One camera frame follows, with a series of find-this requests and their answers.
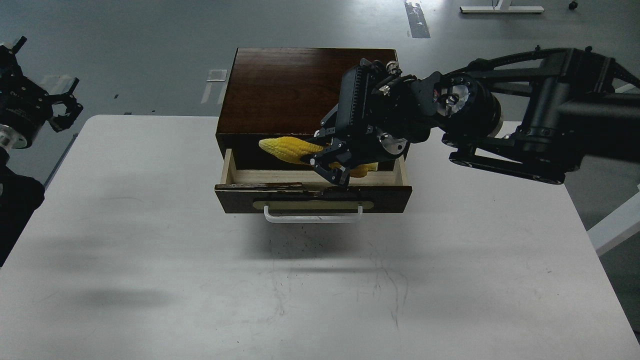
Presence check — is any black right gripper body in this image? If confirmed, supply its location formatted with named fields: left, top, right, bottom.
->
left=334, top=58, right=435, bottom=168

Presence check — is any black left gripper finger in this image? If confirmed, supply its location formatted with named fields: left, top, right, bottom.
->
left=47, top=77, right=83, bottom=133
left=0, top=36, right=28, bottom=80

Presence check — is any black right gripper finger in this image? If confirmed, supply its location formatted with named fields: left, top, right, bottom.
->
left=313, top=104, right=346, bottom=146
left=310, top=140, right=354, bottom=187

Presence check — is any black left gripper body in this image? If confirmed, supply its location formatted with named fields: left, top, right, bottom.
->
left=0, top=70, right=53, bottom=150

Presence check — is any yellow corn cob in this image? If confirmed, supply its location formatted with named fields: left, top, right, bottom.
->
left=258, top=136, right=378, bottom=178

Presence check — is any wooden drawer with white handle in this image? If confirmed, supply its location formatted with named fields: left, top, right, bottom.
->
left=214, top=149, right=413, bottom=215

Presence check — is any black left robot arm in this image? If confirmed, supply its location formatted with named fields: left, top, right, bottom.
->
left=0, top=36, right=84, bottom=265

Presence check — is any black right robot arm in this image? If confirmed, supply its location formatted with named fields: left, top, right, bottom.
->
left=301, top=47, right=639, bottom=187

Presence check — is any dark wooden cabinet box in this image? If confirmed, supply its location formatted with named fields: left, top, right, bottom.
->
left=215, top=47, right=398, bottom=171

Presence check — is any white table leg base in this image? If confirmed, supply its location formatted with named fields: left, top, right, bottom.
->
left=459, top=0, right=546, bottom=14

